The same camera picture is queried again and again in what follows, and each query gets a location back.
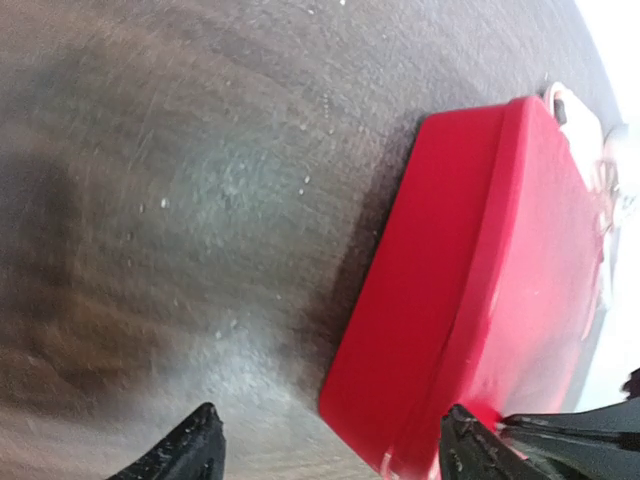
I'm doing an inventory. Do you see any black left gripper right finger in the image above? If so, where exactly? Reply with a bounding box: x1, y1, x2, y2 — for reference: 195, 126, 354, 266
439, 404, 548, 480

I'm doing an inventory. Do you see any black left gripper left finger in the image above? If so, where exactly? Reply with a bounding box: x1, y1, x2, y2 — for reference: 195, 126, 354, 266
108, 402, 226, 480

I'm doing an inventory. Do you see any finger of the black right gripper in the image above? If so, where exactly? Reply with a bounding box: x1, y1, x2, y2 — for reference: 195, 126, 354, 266
500, 398, 639, 479

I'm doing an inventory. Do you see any red tin box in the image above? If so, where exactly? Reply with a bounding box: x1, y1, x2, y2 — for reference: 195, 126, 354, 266
319, 105, 506, 473

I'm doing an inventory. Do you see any red tin lid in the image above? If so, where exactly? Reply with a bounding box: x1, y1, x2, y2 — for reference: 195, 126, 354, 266
382, 94, 611, 480

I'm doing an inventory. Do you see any pink plastic tray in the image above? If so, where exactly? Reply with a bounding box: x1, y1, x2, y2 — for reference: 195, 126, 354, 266
543, 81, 603, 153

